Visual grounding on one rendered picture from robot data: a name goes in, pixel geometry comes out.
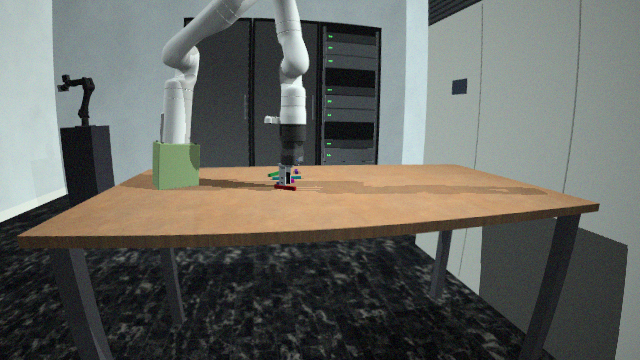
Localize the red rod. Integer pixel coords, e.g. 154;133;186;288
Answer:
274;185;296;191

